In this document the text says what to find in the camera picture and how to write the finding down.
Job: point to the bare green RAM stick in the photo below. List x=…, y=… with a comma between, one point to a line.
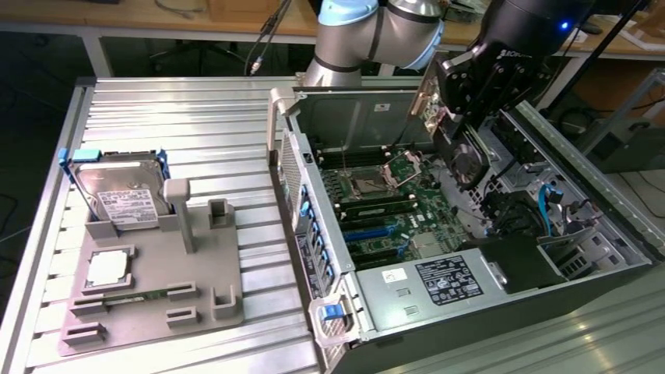
x=138, y=297

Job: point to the green motherboard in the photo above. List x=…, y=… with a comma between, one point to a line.
x=416, y=218

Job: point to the grey plastic parts rack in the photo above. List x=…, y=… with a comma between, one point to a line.
x=151, y=272

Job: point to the black plastic shroud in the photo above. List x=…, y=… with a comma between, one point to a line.
x=520, y=265

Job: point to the thin metal locking lever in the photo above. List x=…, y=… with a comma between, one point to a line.
x=345, y=156

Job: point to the small white box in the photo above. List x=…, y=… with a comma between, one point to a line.
x=579, y=36

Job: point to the hard disk in blue caddy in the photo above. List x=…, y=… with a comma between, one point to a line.
x=124, y=202

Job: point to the grey power supply unit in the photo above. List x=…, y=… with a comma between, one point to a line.
x=395, y=304

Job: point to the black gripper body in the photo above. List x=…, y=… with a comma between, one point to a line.
x=529, y=27

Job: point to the silver CPU chip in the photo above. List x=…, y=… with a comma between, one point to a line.
x=110, y=269

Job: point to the CPU socket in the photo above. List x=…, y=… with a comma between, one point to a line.
x=369, y=183

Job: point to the perforated metal drive cage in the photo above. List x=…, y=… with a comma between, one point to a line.
x=503, y=163

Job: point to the loose green circuit board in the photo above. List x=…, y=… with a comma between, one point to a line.
x=460, y=13

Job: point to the black monitor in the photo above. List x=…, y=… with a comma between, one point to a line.
x=621, y=4

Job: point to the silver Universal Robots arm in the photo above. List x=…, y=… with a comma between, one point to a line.
x=337, y=46

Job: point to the open black PC case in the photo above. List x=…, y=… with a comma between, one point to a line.
x=493, y=319

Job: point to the blue expansion slot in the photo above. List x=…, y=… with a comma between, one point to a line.
x=369, y=233

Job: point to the metal disk bay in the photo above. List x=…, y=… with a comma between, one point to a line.
x=572, y=259

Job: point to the wooden desk with white frame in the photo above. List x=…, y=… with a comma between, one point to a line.
x=52, y=11

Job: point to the long black expansion slot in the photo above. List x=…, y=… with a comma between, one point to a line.
x=376, y=258

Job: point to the black Nvidia graphics card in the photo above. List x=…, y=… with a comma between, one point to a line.
x=468, y=163

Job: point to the black tripod pole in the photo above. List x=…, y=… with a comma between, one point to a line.
x=600, y=46

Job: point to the aluminium profile frame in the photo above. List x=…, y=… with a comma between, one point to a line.
x=624, y=108

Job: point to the metal socket cover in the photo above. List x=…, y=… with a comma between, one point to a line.
x=405, y=165

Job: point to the blue card retention clip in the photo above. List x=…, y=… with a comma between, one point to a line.
x=311, y=225
x=321, y=255
x=305, y=209
x=316, y=240
x=327, y=269

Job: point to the black RAM slot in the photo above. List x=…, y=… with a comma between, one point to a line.
x=332, y=161
x=332, y=156
x=332, y=166
x=332, y=151

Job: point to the brown cardboard box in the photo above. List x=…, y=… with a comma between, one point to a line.
x=655, y=23

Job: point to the RAM stick with white label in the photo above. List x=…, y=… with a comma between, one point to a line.
x=373, y=210

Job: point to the blue case latch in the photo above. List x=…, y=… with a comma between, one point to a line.
x=331, y=312

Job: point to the silver chipset heatsink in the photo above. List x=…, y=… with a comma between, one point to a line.
x=431, y=246

